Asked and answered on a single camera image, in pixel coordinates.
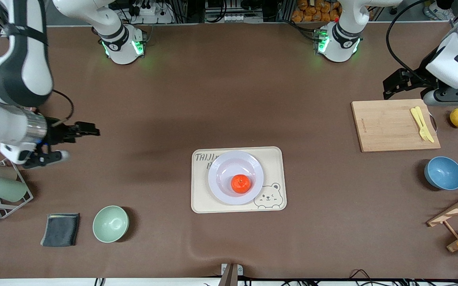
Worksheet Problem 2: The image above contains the orange fruit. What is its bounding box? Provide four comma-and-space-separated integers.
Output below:
231, 174, 252, 194

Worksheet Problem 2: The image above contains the blue bowl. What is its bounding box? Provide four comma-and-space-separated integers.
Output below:
424, 156, 458, 191

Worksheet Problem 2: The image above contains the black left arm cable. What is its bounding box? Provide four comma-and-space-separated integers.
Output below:
386, 0, 438, 86

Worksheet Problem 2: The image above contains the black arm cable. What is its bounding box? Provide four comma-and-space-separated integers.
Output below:
386, 0, 438, 86
52, 89, 74, 122

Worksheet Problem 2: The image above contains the dark grey cloth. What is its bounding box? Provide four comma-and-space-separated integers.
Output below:
40, 213, 81, 247

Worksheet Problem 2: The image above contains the pale green bowl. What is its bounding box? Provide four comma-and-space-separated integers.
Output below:
92, 205, 129, 243

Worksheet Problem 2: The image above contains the white power strip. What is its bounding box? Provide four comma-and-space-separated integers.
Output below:
224, 13, 253, 23
128, 3, 174, 24

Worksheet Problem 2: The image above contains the yellow plastic fork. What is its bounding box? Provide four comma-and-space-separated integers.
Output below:
414, 106, 435, 143

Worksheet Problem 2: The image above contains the pale green cup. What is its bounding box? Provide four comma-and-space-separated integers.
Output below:
0, 176, 28, 203

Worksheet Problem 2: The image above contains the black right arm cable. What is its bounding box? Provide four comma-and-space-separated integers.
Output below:
52, 89, 74, 122

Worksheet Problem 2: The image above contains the white round plate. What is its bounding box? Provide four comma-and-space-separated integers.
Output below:
208, 151, 264, 205

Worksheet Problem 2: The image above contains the metal mount bracket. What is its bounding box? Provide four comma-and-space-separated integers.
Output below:
219, 263, 244, 286

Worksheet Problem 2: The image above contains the pile of orange packets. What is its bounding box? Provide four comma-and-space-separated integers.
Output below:
291, 0, 343, 23

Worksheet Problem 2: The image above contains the wooden dish rack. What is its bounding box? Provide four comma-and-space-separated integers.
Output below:
427, 187, 458, 253

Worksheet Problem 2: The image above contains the black cable bundle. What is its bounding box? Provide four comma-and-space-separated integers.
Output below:
348, 269, 458, 286

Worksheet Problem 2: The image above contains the cream bear print tray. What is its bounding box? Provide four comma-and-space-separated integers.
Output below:
191, 146, 287, 214

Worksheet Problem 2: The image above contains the yellow plastic knife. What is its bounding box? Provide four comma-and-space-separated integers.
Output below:
410, 107, 430, 143

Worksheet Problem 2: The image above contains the bamboo cutting board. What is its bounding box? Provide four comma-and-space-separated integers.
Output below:
351, 99, 441, 153

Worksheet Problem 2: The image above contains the grey wire cup rack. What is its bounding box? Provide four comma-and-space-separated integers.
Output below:
0, 157, 34, 219

